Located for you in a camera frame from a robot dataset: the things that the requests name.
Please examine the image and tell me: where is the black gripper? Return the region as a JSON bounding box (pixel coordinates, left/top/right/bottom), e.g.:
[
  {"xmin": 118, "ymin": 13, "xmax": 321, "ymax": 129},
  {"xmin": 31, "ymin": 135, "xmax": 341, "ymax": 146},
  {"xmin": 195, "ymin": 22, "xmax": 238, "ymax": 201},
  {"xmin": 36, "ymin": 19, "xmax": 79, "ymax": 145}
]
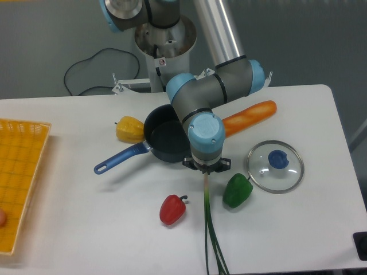
[{"xmin": 182, "ymin": 155, "xmax": 231, "ymax": 174}]

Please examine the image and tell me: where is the green onion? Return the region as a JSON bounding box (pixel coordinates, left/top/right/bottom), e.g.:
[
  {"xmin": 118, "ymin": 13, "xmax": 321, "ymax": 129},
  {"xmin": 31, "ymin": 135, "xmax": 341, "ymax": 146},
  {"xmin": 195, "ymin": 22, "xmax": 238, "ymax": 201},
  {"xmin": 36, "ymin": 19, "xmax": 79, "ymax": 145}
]
[{"xmin": 204, "ymin": 173, "xmax": 230, "ymax": 274}]

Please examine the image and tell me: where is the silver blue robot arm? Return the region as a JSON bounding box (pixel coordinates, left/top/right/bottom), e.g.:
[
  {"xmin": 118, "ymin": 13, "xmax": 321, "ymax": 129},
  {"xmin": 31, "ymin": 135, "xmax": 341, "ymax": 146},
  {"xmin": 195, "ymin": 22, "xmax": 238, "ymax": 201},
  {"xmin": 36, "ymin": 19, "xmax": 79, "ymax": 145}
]
[{"xmin": 94, "ymin": 1, "xmax": 265, "ymax": 174}]

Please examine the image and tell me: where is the green bell pepper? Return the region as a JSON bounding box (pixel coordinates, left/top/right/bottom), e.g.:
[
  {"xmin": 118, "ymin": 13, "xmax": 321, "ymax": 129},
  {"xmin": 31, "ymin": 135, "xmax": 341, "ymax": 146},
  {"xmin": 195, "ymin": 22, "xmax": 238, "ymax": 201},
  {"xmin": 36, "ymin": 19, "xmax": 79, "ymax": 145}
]
[{"xmin": 222, "ymin": 173, "xmax": 253, "ymax": 209}]

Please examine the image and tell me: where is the red bell pepper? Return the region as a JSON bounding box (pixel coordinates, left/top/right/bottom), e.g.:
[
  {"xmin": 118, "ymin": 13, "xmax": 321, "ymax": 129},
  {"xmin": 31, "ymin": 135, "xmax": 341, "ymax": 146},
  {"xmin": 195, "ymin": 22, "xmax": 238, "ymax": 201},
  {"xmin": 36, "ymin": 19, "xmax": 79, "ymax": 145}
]
[{"xmin": 159, "ymin": 195, "xmax": 188, "ymax": 226}]

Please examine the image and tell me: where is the glass lid blue knob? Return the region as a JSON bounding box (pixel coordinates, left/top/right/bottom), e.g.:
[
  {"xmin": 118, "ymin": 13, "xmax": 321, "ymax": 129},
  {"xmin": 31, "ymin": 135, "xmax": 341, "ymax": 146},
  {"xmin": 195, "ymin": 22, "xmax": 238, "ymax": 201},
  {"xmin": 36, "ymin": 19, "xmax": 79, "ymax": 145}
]
[{"xmin": 245, "ymin": 140, "xmax": 304, "ymax": 194}]

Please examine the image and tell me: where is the orange baguette bread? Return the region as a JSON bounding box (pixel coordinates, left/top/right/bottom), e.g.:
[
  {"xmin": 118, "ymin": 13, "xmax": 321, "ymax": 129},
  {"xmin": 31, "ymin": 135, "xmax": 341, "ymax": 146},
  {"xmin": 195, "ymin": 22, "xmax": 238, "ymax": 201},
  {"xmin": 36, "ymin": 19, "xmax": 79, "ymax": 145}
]
[{"xmin": 222, "ymin": 100, "xmax": 278, "ymax": 138}]

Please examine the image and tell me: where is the yellow bell pepper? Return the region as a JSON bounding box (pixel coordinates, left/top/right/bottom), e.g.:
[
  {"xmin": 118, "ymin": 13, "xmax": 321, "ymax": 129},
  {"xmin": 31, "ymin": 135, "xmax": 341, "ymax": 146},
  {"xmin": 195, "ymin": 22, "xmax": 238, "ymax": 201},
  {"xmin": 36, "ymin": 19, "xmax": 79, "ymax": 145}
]
[{"xmin": 115, "ymin": 116, "xmax": 145, "ymax": 143}]

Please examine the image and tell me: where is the black object table corner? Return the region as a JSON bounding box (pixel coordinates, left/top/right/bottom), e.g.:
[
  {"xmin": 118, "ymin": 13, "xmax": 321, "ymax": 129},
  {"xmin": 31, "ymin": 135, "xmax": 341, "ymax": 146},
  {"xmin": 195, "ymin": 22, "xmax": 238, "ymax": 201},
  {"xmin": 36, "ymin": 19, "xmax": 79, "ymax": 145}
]
[{"xmin": 353, "ymin": 231, "xmax": 367, "ymax": 261}]

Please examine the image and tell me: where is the yellow woven basket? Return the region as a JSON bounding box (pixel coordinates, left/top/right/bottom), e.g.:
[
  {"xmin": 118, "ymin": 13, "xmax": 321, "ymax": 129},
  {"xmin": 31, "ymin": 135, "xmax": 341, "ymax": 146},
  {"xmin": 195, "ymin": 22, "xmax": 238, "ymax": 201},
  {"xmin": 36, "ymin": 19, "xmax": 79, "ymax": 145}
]
[{"xmin": 1, "ymin": 119, "xmax": 52, "ymax": 256}]

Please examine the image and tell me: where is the dark saucepan blue handle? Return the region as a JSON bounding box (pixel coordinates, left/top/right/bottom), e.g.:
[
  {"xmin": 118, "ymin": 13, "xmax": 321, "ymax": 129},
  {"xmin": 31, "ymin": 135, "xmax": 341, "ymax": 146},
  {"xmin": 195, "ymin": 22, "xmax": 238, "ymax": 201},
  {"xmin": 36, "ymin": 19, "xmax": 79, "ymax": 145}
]
[{"xmin": 94, "ymin": 104, "xmax": 191, "ymax": 175}]

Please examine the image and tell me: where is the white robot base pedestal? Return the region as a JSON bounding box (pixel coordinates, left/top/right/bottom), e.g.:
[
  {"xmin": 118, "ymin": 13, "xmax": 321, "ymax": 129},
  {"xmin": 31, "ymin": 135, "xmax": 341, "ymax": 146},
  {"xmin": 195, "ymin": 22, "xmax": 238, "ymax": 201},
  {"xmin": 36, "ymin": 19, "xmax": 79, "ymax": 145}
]
[{"xmin": 111, "ymin": 17, "xmax": 274, "ymax": 94}]

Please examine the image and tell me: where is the black cable on floor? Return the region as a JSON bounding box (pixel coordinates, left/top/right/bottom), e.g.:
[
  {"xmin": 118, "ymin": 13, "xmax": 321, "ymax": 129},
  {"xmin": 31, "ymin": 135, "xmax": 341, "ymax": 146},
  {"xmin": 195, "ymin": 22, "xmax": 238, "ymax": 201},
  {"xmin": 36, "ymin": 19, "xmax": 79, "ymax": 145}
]
[{"xmin": 63, "ymin": 47, "xmax": 140, "ymax": 96}]

